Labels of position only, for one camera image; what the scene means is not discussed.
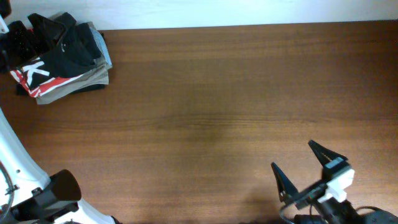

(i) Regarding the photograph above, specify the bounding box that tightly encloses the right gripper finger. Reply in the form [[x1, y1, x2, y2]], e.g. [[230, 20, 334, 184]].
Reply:
[[271, 162, 299, 203], [308, 140, 348, 167]]

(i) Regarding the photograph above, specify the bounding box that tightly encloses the dark green t-shirt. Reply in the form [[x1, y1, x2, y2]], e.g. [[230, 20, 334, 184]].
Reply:
[[21, 12, 101, 90]]

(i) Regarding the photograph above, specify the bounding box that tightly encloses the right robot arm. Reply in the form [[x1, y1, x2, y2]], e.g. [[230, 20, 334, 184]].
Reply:
[[271, 140, 397, 224]]

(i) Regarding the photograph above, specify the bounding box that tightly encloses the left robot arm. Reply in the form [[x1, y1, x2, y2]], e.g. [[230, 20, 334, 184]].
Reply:
[[1, 12, 116, 223]]

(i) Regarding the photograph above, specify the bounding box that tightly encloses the red folded t-shirt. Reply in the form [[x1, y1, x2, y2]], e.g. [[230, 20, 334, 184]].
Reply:
[[9, 27, 83, 98]]

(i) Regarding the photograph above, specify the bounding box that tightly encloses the black folded garment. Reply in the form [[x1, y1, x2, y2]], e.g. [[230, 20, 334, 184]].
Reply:
[[15, 83, 106, 98]]

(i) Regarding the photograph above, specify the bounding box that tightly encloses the light blue folded garment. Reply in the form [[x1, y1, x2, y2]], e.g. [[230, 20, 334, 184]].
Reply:
[[90, 28, 113, 70]]

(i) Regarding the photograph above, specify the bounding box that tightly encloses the khaki folded garment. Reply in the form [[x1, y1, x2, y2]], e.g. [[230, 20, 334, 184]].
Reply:
[[35, 21, 113, 105]]

